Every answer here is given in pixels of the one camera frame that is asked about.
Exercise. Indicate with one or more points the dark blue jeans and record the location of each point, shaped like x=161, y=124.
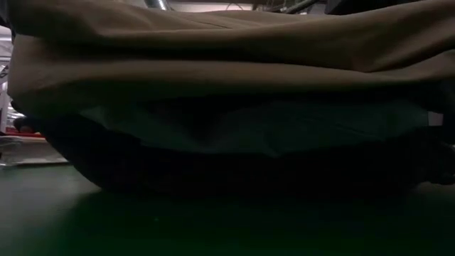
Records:
x=231, y=174

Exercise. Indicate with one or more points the light blue denim garment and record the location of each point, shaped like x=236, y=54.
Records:
x=284, y=128

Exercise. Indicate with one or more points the beige trousers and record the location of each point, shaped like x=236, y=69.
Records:
x=213, y=53

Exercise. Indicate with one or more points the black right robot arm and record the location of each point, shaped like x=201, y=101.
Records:
x=366, y=5

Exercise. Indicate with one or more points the wipes packet with orange label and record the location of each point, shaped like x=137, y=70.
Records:
x=28, y=151

